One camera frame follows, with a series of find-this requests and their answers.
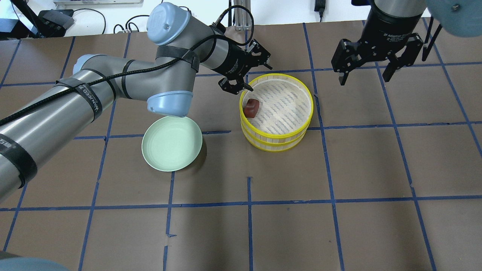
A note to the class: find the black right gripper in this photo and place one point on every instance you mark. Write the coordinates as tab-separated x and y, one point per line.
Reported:
386	35

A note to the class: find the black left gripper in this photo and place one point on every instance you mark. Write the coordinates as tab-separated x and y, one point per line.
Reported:
234	62

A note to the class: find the reddish brown bun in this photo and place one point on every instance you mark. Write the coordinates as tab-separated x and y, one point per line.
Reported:
251	108

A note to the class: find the yellow rimmed steamer layer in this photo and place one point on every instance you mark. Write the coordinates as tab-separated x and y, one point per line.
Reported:
285	105
272	142

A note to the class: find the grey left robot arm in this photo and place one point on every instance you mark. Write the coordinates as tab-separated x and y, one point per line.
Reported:
33	135

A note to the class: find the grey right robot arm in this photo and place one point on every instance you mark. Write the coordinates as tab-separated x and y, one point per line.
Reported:
461	18

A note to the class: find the pale green round plate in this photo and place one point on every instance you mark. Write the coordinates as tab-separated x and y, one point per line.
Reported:
171	143

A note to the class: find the aluminium frame post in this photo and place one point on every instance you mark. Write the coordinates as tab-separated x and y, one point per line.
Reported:
242	20

